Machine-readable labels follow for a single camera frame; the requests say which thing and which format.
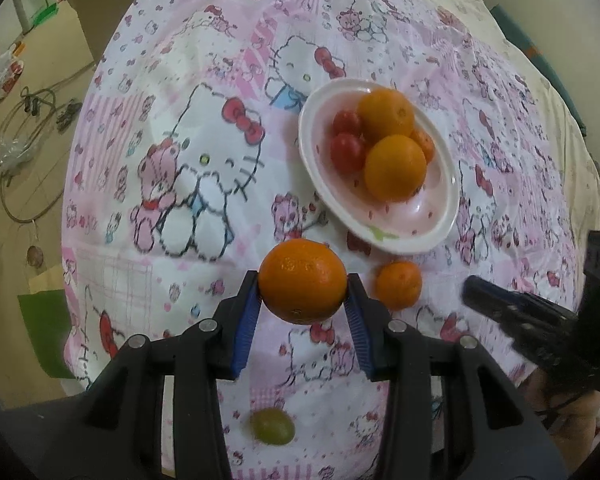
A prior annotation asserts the green bag on floor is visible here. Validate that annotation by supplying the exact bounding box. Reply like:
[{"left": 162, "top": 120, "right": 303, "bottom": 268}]
[{"left": 18, "top": 289, "right": 74, "bottom": 379}]

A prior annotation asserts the coiled cable on floor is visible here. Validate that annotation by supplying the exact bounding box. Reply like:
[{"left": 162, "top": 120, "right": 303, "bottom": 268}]
[{"left": 0, "top": 86, "right": 84, "bottom": 226}]

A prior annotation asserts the large orange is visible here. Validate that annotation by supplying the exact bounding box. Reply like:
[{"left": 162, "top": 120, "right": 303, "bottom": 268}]
[
  {"left": 363, "top": 134, "right": 427, "bottom": 203},
  {"left": 356, "top": 88, "right": 415, "bottom": 144}
]

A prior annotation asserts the small tangerine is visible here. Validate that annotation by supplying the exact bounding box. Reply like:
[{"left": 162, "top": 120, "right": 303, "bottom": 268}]
[
  {"left": 374, "top": 261, "right": 422, "bottom": 312},
  {"left": 258, "top": 238, "right": 347, "bottom": 325},
  {"left": 411, "top": 128, "right": 436, "bottom": 164}
]

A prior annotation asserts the white red plastic bag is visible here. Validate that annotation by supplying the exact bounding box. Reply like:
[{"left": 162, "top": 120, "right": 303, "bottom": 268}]
[{"left": 0, "top": 41, "right": 27, "bottom": 101}]

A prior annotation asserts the red cherry tomato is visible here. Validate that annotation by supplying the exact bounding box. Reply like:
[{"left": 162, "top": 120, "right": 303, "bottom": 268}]
[
  {"left": 329, "top": 132, "right": 366, "bottom": 174},
  {"left": 332, "top": 110, "right": 362, "bottom": 136}
]

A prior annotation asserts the person's right hand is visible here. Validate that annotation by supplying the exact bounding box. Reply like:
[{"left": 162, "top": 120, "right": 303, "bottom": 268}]
[{"left": 521, "top": 370, "right": 600, "bottom": 474}]

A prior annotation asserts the green grape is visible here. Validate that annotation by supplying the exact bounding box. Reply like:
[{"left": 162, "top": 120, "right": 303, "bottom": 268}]
[{"left": 249, "top": 408, "right": 296, "bottom": 446}]

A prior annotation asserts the pink white plate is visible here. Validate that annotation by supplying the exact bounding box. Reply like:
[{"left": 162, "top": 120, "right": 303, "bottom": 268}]
[{"left": 298, "top": 78, "right": 462, "bottom": 255}]

